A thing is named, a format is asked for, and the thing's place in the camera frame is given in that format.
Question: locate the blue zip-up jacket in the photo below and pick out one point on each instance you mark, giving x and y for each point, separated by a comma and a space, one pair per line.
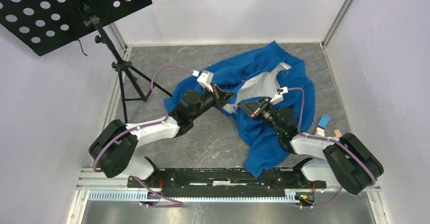
253, 75

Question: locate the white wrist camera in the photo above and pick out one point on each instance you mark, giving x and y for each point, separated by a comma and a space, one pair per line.
278, 97
205, 79

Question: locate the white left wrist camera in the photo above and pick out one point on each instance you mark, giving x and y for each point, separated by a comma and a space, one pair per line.
205, 79

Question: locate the black perforated music stand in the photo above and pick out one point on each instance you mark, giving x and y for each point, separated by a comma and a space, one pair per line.
46, 25

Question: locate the long wooden block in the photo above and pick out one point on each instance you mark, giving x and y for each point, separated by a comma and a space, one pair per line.
337, 133

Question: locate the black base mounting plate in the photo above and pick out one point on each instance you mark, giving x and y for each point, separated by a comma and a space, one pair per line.
229, 182

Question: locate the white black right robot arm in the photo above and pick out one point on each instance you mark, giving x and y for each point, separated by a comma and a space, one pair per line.
344, 160

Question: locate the aluminium frame rail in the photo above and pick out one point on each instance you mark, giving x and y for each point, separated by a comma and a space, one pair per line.
126, 188

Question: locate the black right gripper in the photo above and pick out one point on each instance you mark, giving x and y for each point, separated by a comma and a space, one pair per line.
254, 109

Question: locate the small white block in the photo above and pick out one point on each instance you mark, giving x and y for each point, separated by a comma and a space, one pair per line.
320, 131

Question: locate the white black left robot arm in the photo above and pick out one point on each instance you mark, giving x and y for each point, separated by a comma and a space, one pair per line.
113, 149

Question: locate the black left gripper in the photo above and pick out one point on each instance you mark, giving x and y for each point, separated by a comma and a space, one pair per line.
221, 97

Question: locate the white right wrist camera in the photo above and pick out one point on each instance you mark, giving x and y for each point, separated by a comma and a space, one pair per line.
278, 97

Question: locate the small blue block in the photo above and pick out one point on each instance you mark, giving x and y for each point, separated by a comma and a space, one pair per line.
324, 120

